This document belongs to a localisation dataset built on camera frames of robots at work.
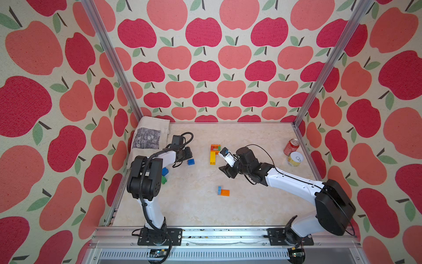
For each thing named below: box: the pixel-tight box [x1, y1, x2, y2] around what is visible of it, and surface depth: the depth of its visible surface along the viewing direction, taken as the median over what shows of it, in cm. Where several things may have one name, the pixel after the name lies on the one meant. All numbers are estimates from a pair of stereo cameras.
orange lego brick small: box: [220, 189, 231, 197], surface depth 90 cm
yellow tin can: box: [287, 151, 304, 167], surface depth 98 cm
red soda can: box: [283, 138, 301, 157], surface depth 98 cm
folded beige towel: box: [127, 116, 170, 169], surface depth 109 cm
